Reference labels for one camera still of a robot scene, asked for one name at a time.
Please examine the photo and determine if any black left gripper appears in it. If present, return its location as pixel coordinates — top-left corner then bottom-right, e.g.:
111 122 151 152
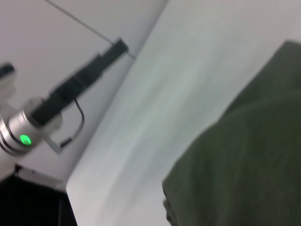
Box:
32 37 129 127

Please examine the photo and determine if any dark green FREE! T-shirt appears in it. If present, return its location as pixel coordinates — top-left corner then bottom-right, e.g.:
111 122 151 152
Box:
161 40 301 226

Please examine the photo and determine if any dark left gripper cable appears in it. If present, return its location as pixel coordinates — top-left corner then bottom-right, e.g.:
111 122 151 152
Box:
60 98 85 148

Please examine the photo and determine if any silver left cable connector plug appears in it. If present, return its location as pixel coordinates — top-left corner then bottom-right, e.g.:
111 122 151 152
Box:
46 136 63 155

